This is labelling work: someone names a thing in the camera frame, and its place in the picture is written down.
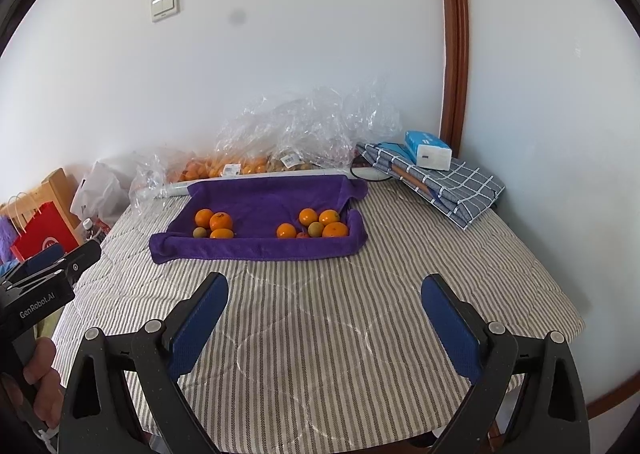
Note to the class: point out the purple fluffy cloth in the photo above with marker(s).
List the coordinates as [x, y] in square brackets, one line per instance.
[5, 236]

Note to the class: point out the drink bottle with dark label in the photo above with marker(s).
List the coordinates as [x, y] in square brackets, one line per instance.
[89, 227]

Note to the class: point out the brown wooden baseboard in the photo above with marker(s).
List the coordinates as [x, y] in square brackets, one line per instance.
[610, 399]

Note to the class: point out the white light switch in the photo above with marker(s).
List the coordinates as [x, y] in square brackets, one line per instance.
[164, 5]

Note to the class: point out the large clear plastic bag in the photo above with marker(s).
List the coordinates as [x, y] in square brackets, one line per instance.
[310, 129]

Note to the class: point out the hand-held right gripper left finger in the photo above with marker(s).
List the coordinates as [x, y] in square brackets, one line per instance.
[197, 329]

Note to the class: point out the greenish orange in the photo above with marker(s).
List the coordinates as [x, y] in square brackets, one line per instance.
[200, 232]
[315, 228]

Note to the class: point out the brown wooden door frame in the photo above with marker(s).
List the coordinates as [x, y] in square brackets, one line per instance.
[452, 34]

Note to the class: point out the blue and white tissue pack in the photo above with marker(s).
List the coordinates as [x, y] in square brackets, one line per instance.
[430, 154]

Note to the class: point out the purple towel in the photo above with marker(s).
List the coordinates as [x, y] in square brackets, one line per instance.
[265, 204]

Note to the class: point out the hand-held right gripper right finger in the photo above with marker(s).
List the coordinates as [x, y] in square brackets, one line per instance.
[450, 329]

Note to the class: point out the white plastic bag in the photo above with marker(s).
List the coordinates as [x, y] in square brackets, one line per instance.
[100, 191]

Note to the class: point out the person's left hand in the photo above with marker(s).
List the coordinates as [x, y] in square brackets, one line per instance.
[44, 376]

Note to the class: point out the bagged pile of kumquats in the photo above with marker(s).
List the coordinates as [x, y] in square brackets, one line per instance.
[220, 168]

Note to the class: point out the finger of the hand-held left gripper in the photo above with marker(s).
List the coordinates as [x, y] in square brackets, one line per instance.
[42, 258]
[82, 258]

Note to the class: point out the red paper bag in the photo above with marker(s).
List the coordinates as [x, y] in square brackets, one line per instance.
[42, 239]

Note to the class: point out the grey checked cloth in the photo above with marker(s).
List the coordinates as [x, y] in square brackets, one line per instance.
[465, 194]

